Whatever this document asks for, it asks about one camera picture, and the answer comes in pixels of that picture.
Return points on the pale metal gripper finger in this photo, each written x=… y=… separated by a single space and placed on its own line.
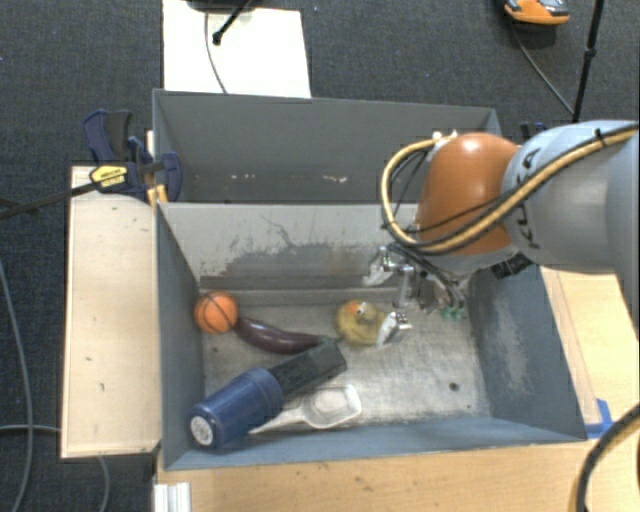
x=392 y=327
x=376 y=270

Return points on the yellow rubber duck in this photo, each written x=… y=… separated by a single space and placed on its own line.
x=357 y=325

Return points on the dark green flat block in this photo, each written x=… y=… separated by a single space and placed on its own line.
x=310 y=370

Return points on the clear plastic scoop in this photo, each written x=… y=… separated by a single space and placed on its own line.
x=330 y=407

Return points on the purple toy eggplant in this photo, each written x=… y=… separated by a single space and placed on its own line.
x=280 y=340

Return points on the grey metal bin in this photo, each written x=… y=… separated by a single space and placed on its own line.
x=310 y=150

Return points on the orange ball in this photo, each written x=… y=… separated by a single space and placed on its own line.
x=216 y=312

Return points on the dark blue cup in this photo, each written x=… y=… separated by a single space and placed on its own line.
x=235 y=407

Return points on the pale wood board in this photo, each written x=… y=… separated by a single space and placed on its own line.
x=112 y=325

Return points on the black cylinder on white bracket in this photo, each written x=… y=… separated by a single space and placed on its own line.
x=510 y=267

